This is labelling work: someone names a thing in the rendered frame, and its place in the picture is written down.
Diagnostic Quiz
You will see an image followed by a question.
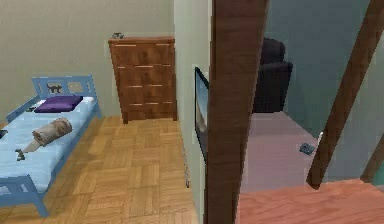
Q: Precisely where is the black television set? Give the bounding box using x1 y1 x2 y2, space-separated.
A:
194 66 210 164

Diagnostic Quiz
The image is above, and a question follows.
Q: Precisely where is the brown wooden door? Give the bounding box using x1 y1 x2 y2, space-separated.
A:
203 0 270 224

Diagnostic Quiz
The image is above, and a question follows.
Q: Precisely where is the brown wooden chest of drawers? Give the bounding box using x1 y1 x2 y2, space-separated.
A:
107 36 178 125

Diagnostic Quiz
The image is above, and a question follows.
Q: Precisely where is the black armchair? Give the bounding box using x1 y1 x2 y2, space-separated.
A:
252 37 294 114

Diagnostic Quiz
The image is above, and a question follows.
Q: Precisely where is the small dark grey object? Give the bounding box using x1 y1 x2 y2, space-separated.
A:
298 142 316 157

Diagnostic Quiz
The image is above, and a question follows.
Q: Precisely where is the purple pillow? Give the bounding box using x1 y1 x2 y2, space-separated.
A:
34 95 84 114

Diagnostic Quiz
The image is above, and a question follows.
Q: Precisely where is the grey rolled blanket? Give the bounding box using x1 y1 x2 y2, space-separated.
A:
31 116 74 148

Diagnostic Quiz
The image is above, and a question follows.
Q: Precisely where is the red wooden table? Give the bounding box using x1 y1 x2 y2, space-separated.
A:
235 178 384 224

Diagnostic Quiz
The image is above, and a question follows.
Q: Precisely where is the blue bed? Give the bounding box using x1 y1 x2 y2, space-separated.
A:
0 75 103 218

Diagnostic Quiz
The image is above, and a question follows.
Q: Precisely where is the brown wooden slanted post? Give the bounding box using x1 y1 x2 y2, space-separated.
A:
306 0 384 191

